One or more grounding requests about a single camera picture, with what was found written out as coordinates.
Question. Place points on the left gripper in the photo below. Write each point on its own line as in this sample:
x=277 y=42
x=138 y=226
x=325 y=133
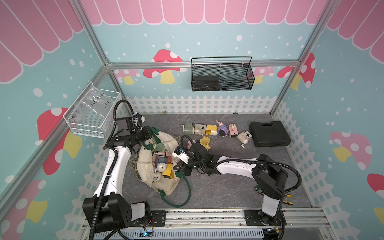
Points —
x=147 y=133

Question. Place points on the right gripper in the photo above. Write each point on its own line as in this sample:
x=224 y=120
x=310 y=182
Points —
x=183 y=168

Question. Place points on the pink boxy pencil sharpener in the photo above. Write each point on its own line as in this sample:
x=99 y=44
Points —
x=190 y=144

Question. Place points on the blue grey pencil sharpener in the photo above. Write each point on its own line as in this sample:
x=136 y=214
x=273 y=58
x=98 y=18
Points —
x=161 y=163

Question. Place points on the cream canvas tote bag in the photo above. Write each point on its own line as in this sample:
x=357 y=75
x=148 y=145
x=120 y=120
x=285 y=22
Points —
x=154 y=165

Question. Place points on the yellow crank pencil sharpener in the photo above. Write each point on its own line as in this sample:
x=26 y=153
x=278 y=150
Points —
x=205 y=142

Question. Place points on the green pencil sharpener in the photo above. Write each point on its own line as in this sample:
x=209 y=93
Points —
x=188 y=128

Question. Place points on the beige pencil sharpener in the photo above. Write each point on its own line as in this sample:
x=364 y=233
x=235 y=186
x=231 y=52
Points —
x=200 y=129

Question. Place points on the purple pencil sharpener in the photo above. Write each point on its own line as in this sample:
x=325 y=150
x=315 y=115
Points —
x=223 y=129

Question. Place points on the cream crank pencil sharpener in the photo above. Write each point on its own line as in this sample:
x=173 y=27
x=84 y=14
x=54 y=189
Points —
x=244 y=138

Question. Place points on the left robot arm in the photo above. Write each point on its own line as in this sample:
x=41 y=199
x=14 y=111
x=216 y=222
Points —
x=107 y=210

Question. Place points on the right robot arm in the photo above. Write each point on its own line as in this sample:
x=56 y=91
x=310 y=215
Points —
x=273 y=179

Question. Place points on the yellow black pencil sharpener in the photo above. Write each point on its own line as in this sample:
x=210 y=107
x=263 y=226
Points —
x=169 y=172

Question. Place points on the black box in basket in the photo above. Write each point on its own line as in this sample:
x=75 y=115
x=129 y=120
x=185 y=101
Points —
x=205 y=83

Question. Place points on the black plastic tool case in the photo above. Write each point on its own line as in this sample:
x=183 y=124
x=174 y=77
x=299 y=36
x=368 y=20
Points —
x=271 y=134

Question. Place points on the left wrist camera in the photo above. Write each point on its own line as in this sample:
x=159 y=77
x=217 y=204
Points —
x=138 y=120

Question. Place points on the clear wall bin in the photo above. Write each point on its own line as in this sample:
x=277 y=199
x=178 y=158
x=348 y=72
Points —
x=91 y=113

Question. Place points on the black wire mesh basket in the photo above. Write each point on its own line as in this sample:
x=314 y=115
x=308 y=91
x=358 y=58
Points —
x=235 y=73

